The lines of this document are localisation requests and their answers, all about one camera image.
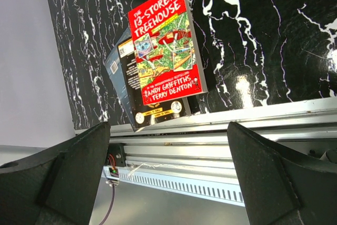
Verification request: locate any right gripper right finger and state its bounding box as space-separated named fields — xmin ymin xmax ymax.
xmin=227 ymin=122 xmax=336 ymax=224

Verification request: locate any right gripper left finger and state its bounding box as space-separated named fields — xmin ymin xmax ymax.
xmin=1 ymin=122 xmax=110 ymax=224

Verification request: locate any black back-cover book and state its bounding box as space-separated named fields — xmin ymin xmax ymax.
xmin=117 ymin=37 xmax=192 ymax=132

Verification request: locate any dark blue 1984 book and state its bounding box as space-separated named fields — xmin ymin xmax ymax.
xmin=104 ymin=27 xmax=143 ymax=132

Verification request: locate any red 13-storey treehouse book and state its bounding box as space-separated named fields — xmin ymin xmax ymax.
xmin=128 ymin=0 xmax=208 ymax=105

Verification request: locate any left small circuit board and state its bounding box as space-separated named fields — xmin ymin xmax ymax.
xmin=103 ymin=166 xmax=120 ymax=185

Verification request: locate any black marble table mat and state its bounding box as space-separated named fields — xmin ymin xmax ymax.
xmin=48 ymin=0 xmax=336 ymax=130

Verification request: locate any white slotted cable duct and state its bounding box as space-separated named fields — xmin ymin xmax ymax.
xmin=118 ymin=168 xmax=245 ymax=207

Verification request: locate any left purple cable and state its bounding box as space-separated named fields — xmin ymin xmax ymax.
xmin=98 ymin=182 xmax=116 ymax=225

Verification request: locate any left black mount plate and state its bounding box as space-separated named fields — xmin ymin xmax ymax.
xmin=107 ymin=143 xmax=126 ymax=167

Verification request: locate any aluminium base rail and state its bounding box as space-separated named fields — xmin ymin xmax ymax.
xmin=75 ymin=97 xmax=337 ymax=178

